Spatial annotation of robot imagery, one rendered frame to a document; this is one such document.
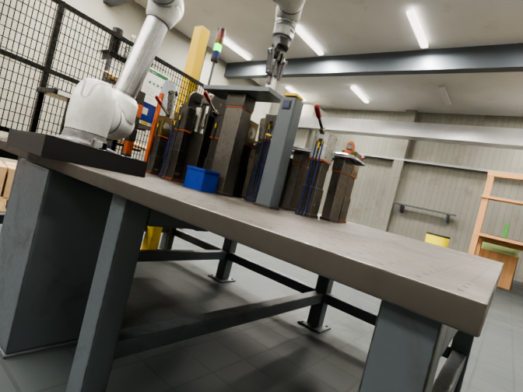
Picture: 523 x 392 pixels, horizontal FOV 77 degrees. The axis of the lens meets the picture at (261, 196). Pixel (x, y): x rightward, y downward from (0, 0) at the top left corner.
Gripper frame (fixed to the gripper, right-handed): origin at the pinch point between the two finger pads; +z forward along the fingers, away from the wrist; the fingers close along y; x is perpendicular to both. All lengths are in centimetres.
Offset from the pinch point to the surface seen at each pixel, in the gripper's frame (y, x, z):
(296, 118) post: -0.9, -16.8, 13.1
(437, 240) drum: 664, -14, 58
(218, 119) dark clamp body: 7.4, 32.4, 14.6
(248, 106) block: -1.6, 7.7, 9.7
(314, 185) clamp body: 12.6, -25.1, 36.6
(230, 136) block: -4.9, 10.7, 24.5
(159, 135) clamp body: 12, 80, 27
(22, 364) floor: -57, 30, 120
